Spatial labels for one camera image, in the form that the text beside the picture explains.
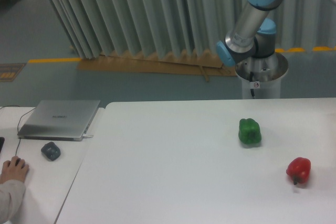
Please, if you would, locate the person's hand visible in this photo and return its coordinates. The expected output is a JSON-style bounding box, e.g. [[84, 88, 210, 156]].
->
[[1, 156, 29, 184]]

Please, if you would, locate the black computer mouse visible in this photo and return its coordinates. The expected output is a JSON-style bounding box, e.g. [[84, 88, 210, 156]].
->
[[15, 158, 26, 169]]

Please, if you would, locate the grey sleeved forearm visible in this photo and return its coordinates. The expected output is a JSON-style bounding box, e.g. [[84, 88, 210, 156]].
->
[[1, 179, 26, 223]]

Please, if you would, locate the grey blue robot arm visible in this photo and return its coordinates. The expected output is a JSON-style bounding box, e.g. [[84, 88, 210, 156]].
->
[[216, 0, 335, 67]]

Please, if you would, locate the black keyboard edge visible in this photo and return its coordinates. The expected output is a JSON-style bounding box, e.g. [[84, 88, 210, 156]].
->
[[0, 137, 5, 152]]

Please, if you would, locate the dark grey round device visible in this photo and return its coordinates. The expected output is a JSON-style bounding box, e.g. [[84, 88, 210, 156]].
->
[[41, 142, 61, 161]]

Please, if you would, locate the silver closed laptop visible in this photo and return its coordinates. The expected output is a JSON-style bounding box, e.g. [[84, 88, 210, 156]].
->
[[17, 100, 100, 141]]

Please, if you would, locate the white usb plug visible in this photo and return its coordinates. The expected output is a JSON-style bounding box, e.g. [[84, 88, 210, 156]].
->
[[82, 134, 93, 139]]

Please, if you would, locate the pale green curtain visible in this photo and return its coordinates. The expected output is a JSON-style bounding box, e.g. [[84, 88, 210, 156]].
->
[[33, 0, 336, 60]]

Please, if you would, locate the brown cardboard sheet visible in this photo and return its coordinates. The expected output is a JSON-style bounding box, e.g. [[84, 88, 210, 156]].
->
[[77, 50, 236, 82]]

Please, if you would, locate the green bell pepper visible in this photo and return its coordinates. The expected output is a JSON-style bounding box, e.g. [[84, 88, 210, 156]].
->
[[238, 118, 262, 145]]

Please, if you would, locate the red bell pepper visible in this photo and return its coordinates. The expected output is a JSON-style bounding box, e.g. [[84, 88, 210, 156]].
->
[[286, 157, 311, 185]]

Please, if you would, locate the black mouse cable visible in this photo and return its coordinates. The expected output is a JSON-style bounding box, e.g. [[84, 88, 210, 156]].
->
[[0, 105, 37, 157]]

